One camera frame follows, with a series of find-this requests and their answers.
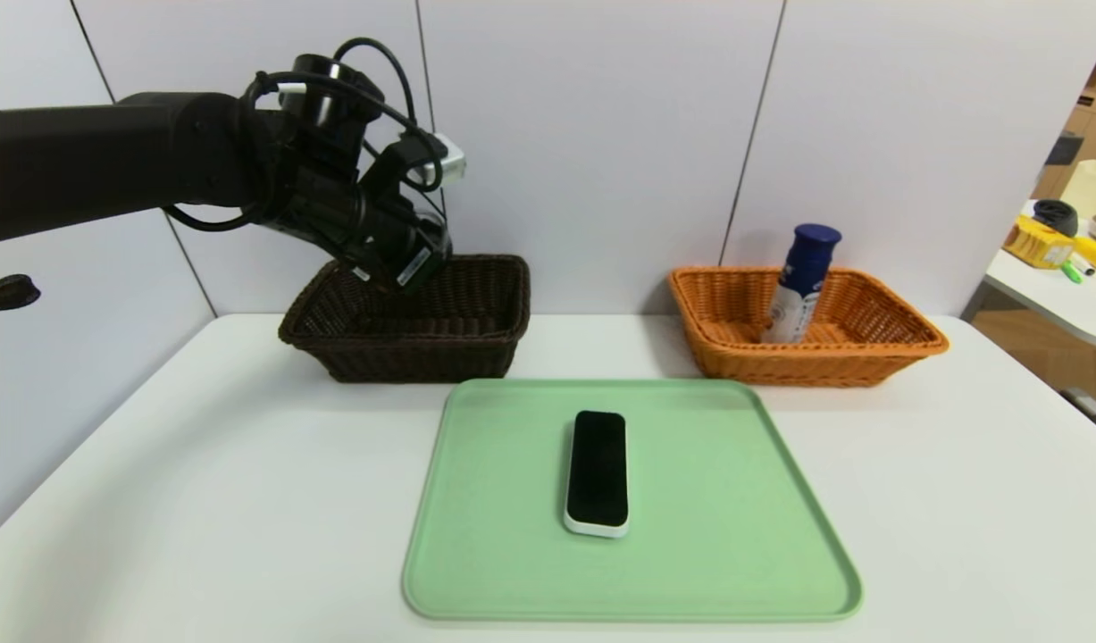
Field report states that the black and white eraser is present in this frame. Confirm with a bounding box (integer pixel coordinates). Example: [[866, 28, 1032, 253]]
[[564, 409, 631, 539]]

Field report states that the white bottle with blue cap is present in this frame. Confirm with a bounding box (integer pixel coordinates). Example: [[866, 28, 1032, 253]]
[[760, 223, 842, 346]]

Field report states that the dark brown wicker basket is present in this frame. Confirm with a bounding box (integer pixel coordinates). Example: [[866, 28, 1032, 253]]
[[279, 255, 532, 385]]

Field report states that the orange wicker basket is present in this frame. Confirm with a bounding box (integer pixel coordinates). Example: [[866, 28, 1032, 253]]
[[668, 267, 949, 388]]

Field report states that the light green plastic tray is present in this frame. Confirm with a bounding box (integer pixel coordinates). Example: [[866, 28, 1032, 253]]
[[402, 378, 863, 622]]

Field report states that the yellow box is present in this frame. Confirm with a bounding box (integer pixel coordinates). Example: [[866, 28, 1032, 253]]
[[1000, 217, 1074, 271]]

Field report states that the white side table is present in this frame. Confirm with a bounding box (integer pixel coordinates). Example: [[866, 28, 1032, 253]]
[[983, 201, 1096, 354]]

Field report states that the black round object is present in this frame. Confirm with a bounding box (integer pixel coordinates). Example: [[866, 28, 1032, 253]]
[[1031, 201, 1077, 240]]

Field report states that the dark grey box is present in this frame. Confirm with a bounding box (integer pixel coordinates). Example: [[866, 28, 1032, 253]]
[[1042, 132, 1082, 169]]

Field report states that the grey chair base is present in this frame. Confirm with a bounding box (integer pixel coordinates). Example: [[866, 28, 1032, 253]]
[[1059, 388, 1096, 443]]

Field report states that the cream plastic container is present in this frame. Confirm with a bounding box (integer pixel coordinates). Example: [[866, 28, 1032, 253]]
[[1058, 161, 1096, 221]]

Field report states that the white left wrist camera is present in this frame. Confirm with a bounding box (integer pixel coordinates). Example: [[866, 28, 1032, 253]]
[[400, 132, 467, 190]]

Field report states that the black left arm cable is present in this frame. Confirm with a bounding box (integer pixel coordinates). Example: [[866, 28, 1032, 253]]
[[244, 38, 450, 193]]

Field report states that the black sleeved cable loop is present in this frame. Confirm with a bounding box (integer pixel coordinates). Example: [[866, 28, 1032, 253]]
[[0, 274, 41, 330]]

